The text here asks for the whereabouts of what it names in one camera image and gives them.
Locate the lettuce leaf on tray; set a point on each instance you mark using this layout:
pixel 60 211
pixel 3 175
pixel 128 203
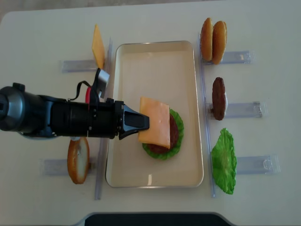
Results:
pixel 177 147

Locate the clear long rail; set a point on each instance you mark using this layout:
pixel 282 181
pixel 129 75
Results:
pixel 205 116
pixel 102 154

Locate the clear bread holder rail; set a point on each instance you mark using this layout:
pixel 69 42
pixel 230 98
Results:
pixel 58 167

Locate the clear long rail left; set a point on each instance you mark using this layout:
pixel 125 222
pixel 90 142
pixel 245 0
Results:
pixel 102 154

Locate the clear patty holder rail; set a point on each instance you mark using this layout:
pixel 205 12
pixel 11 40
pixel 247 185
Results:
pixel 255 109

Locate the upright brown meat patty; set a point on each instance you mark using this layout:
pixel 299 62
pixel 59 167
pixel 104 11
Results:
pixel 219 98

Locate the clear lettuce holder rail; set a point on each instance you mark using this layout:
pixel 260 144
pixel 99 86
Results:
pixel 267 164

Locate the brown bun half left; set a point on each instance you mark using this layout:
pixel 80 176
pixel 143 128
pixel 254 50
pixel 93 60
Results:
pixel 206 39

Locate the clear long rail right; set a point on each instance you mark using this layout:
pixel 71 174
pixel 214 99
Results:
pixel 205 116

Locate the cream rectangular tray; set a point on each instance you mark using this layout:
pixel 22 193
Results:
pixel 164 71

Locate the clear bun holder rail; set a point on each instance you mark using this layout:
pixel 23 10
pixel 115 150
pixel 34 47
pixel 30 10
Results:
pixel 238 57

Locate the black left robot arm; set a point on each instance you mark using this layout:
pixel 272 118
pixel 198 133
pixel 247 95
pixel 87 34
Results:
pixel 40 116

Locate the brown meat patty on tray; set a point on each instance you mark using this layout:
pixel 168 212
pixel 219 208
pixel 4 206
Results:
pixel 174 135

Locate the black base at bottom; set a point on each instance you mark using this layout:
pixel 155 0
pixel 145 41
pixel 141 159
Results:
pixel 155 219

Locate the red tomato slice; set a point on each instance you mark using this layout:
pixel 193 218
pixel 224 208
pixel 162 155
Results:
pixel 87 97

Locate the orange cheese slice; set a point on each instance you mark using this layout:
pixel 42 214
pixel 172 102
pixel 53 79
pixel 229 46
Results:
pixel 98 48
pixel 158 132

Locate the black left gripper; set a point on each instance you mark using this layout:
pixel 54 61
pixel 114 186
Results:
pixel 105 120

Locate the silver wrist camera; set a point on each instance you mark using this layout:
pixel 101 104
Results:
pixel 101 82

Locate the sliced bread with white face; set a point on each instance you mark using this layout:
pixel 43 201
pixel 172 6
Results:
pixel 78 160

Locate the brown bun half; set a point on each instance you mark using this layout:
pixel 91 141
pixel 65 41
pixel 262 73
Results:
pixel 219 41
pixel 206 39

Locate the brown bun half right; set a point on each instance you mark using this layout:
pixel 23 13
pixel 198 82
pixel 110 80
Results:
pixel 219 41

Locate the upright green lettuce leaf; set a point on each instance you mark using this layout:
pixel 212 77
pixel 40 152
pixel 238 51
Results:
pixel 224 162

